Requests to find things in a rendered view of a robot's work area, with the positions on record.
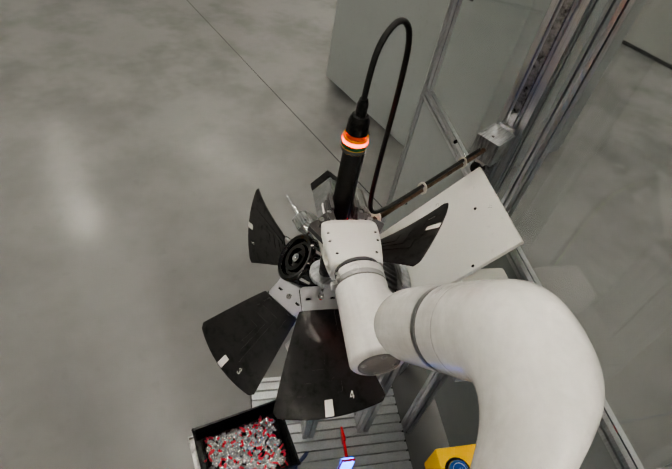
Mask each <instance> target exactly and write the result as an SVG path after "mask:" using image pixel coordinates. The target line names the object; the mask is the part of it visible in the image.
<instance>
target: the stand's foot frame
mask: <svg viewBox="0 0 672 469"><path fill-rule="evenodd" d="M280 380H281V377H271V378H263V379H262V381H261V383H260V385H259V387H258V388H257V390H256V392H255V394H254V395H251V408H253V407H256V406H259V405H262V404H265V403H267V402H270V401H273V400H276V396H277V392H278V388H279V384H280ZM354 418H355V416H354V413H351V414H347V415H343V416H339V417H334V418H328V419H320V420H319V421H318V424H317V428H316V431H315V434H314V437H313V438H310V439H309V437H308V436H307V439H302V434H301V424H300V423H301V422H300V421H297V420H285V421H286V424H287V426H288V429H289V432H290V435H291V437H292V440H293V443H294V446H295V449H296V451H297V454H298V457H299V459H300V458H301V457H302V455H303V454H304V453H305V452H309V453H308V455H307V457H306V458H305V459H304V460H303V461H302V462H301V465H299V468H300V469H337V468H338V466H339V464H340V462H341V460H342V458H345V455H344V449H343V444H342V441H341V429H340V427H343V430H344V434H345V437H346V441H345V442H346V448H347V454H348V458H349V457H353V458H355V461H354V464H353V466H352V468H351V469H413V467H412V463H411V459H410V455H409V451H408V447H407V443H406V439H405V436H404V432H403V428H402V424H401V420H400V416H399V412H398V408H397V404H396V400H395V396H394V392H393V388H392V385H391V387H390V389H389V391H388V393H387V395H386V397H385V399H384V401H383V403H382V405H381V407H380V409H379V411H378V413H377V415H376V417H375V419H374V421H373V423H372V425H371V427H370V429H369V431H368V432H363V431H362V433H357V428H355V427H356V423H355V419H354Z"/></svg>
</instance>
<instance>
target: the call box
mask: <svg viewBox="0 0 672 469"><path fill-rule="evenodd" d="M475 446H476V444H471V445H463V446H455V447H447V448H439V449H435V450H434V452H433V453H432V454H431V455H430V457H429V458H428V459H427V460H426V462H425V463H424V465H425V469H449V465H450V464H451V463H452V462H453V461H454V460H461V461H464V462H465V464H466V465H467V467H468V469H470V466H471V462H472V458H473V454H474V450H475Z"/></svg>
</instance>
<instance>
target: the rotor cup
mask: <svg viewBox="0 0 672 469"><path fill-rule="evenodd" d="M316 250H317V251H319V252H320V253H321V251H320V247H319V242H318V240H316V239H314V238H313V237H311V236H309V235H306V234H300V235H297V236H295V237H294V238H292V239H291V240H290V241H289V242H288V243H287V244H286V245H285V247H284V248H283V250H282V252H281V254H280V257H279V260H278V274H279V276H280V277H281V278H282V279H283V280H284V281H286V282H288V283H290V284H292V285H294V286H296V287H298V288H300V289H301V288H302V287H312V286H318V285H316V284H315V283H313V281H312V280H311V278H310V275H309V272H310V265H312V264H313V263H314V262H315V261H317V260H319V259H320V258H321V256H320V255H318V254H317V253H316ZM296 253H298V254H299V258H298V260H297V261H295V262H294V261H293V260H292V258H293V256H294V254H296ZM301 278H302V279H304V280H306V281H308V282H310V284H309V285H308V284H306V283H304V282H302V281H300V280H299V279H301Z"/></svg>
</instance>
